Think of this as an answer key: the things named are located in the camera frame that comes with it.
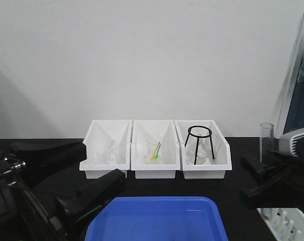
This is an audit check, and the blue plastic tray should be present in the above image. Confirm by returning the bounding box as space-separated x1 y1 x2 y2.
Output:
85 196 228 240

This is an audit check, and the glassware in left bin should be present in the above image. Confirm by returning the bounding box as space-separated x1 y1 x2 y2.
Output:
95 139 119 165

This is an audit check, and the glass flask in right bin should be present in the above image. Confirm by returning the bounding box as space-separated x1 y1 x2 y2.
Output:
185 139 212 165

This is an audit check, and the grey pegboard drying rack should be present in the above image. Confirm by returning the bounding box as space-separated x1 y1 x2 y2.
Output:
282 15 304 141

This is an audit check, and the white right storage bin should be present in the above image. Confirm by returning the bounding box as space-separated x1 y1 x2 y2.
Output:
174 120 232 180

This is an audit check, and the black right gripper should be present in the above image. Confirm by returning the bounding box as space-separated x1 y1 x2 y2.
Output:
239 148 304 209

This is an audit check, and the white test tube rack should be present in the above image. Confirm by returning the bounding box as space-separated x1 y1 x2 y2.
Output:
257 208 304 241

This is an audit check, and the white storage bin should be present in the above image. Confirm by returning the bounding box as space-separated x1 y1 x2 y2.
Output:
79 119 133 179
174 120 232 180
131 119 180 179

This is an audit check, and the white left storage bin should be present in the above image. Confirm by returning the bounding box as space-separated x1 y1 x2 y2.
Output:
79 119 133 179

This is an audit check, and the glass beaker in middle bin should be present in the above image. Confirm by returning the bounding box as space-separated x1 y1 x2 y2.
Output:
146 141 163 165

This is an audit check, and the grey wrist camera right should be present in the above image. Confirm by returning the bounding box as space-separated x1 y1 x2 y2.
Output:
278 128 304 159

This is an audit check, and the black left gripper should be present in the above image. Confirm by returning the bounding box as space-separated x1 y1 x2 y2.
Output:
0 140 126 240

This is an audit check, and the clear glass test tube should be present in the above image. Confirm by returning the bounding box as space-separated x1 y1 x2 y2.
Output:
259 122 275 221

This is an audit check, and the white middle storage bin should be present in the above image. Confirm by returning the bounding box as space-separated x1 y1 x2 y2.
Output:
131 119 180 179

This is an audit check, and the black wire tripod stand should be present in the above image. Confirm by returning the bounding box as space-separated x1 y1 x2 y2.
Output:
184 125 215 166

